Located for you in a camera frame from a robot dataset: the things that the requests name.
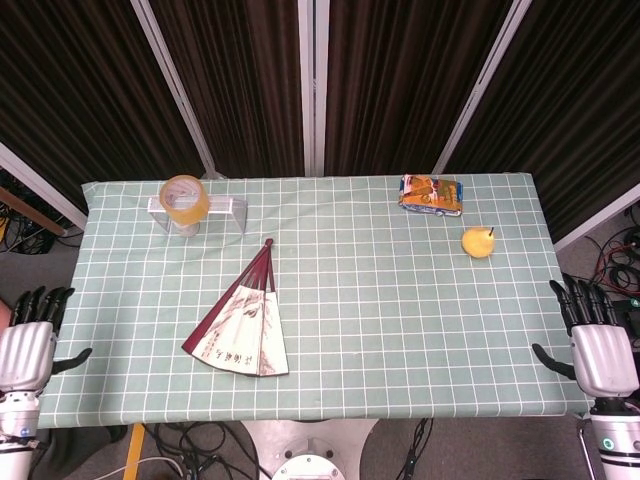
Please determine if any white mesh desk rack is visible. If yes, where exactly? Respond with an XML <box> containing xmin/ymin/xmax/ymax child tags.
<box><xmin>147</xmin><ymin>196</ymin><xmax>250</xmax><ymax>236</ymax></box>

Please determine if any white partition frame post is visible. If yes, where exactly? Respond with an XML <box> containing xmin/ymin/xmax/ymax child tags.
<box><xmin>432</xmin><ymin>0</ymin><xmax>534</xmax><ymax>175</ymax></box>
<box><xmin>552</xmin><ymin>182</ymin><xmax>640</xmax><ymax>253</ymax></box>
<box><xmin>130</xmin><ymin>0</ymin><xmax>224</xmax><ymax>179</ymax></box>
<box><xmin>298</xmin><ymin>0</ymin><xmax>330</xmax><ymax>177</ymax></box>
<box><xmin>0</xmin><ymin>142</ymin><xmax>90</xmax><ymax>232</ymax></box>

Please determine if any yellow pear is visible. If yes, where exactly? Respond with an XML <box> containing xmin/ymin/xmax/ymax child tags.
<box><xmin>460</xmin><ymin>226</ymin><xmax>497</xmax><ymax>260</ymax></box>

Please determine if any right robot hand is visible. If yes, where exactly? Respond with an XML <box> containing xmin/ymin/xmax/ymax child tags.
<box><xmin>531</xmin><ymin>272</ymin><xmax>640</xmax><ymax>401</ymax></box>

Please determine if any red ribbed paper folding fan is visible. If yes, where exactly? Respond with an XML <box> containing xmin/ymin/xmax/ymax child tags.
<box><xmin>181</xmin><ymin>238</ymin><xmax>291</xmax><ymax>377</ymax></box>

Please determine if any yellow packing tape roll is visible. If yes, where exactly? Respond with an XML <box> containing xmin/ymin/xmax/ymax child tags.
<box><xmin>158</xmin><ymin>174</ymin><xmax>210</xmax><ymax>226</ymax></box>

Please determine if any green white checked tablecloth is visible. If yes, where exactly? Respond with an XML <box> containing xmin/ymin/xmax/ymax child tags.
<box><xmin>37</xmin><ymin>172</ymin><xmax>594</xmax><ymax>430</ymax></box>

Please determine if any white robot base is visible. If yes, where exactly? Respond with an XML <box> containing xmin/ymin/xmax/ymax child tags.
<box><xmin>239</xmin><ymin>418</ymin><xmax>381</xmax><ymax>480</ymax></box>

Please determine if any dark partition panel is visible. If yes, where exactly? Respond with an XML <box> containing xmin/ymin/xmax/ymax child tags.
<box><xmin>148</xmin><ymin>0</ymin><xmax>306</xmax><ymax>178</ymax></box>
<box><xmin>0</xmin><ymin>0</ymin><xmax>204</xmax><ymax>214</ymax></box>
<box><xmin>443</xmin><ymin>0</ymin><xmax>640</xmax><ymax>241</ymax></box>
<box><xmin>324</xmin><ymin>0</ymin><xmax>517</xmax><ymax>176</ymax></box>

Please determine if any floor cable bundle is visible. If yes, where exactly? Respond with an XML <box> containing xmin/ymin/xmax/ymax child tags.
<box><xmin>142</xmin><ymin>421</ymin><xmax>264</xmax><ymax>480</ymax></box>
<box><xmin>579</xmin><ymin>204</ymin><xmax>640</xmax><ymax>314</ymax></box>
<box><xmin>0</xmin><ymin>169</ymin><xmax>69</xmax><ymax>254</ymax></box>
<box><xmin>399</xmin><ymin>417</ymin><xmax>437</xmax><ymax>480</ymax></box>

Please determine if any orange blue snack packet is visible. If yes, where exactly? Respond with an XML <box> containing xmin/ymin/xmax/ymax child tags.
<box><xmin>398</xmin><ymin>173</ymin><xmax>466</xmax><ymax>218</ymax></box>

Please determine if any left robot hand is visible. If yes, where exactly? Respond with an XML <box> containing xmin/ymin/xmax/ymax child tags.
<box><xmin>0</xmin><ymin>285</ymin><xmax>94</xmax><ymax>396</ymax></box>

